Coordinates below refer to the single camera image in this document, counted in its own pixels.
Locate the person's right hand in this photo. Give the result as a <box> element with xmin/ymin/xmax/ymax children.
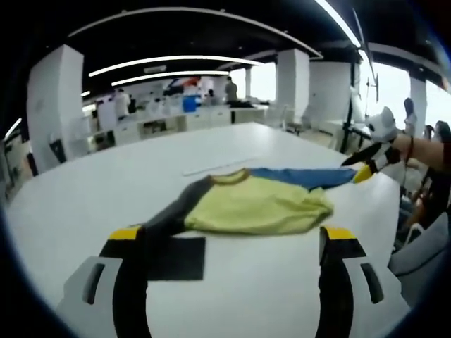
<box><xmin>389</xmin><ymin>135</ymin><xmax>412</xmax><ymax>166</ymax></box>

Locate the white cabinet counter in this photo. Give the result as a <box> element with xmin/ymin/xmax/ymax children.
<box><xmin>89</xmin><ymin>104</ymin><xmax>271</xmax><ymax>146</ymax></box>

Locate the yellow blue grey garment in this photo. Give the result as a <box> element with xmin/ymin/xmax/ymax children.
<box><xmin>142</xmin><ymin>167</ymin><xmax>359</xmax><ymax>282</ymax></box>

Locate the straight ceiling light strip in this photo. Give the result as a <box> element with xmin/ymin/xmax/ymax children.
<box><xmin>314</xmin><ymin>0</ymin><xmax>366</xmax><ymax>50</ymax></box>

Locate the blue box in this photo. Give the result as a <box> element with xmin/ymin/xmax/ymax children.
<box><xmin>182</xmin><ymin>94</ymin><xmax>202</xmax><ymax>113</ymax></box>

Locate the white office chair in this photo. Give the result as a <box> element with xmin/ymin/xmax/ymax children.
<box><xmin>276</xmin><ymin>104</ymin><xmax>304</xmax><ymax>137</ymax></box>

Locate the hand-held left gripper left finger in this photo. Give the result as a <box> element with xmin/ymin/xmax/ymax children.
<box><xmin>56</xmin><ymin>225</ymin><xmax>153</xmax><ymax>338</ymax></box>

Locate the long curved ceiling light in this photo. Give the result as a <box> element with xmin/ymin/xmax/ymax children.
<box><xmin>87</xmin><ymin>55</ymin><xmax>264</xmax><ymax>77</ymax></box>

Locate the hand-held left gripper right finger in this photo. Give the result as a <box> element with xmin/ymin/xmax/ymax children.
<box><xmin>316</xmin><ymin>225</ymin><xmax>413</xmax><ymax>338</ymax></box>

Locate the black bin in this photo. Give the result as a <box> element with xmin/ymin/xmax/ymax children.
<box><xmin>48</xmin><ymin>138</ymin><xmax>68</xmax><ymax>165</ymax></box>

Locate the red string bracelet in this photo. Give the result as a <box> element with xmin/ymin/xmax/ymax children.
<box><xmin>404</xmin><ymin>135</ymin><xmax>415</xmax><ymax>166</ymax></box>

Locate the short curved ceiling light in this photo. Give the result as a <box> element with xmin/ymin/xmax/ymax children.
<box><xmin>111</xmin><ymin>70</ymin><xmax>230</xmax><ymax>87</ymax></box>

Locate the black tripod stand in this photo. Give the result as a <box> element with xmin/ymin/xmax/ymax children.
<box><xmin>342</xmin><ymin>70</ymin><xmax>381</xmax><ymax>156</ymax></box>

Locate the white square pillar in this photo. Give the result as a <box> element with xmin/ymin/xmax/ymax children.
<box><xmin>26</xmin><ymin>44</ymin><xmax>85</xmax><ymax>174</ymax></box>
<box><xmin>276</xmin><ymin>48</ymin><xmax>311</xmax><ymax>123</ymax></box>

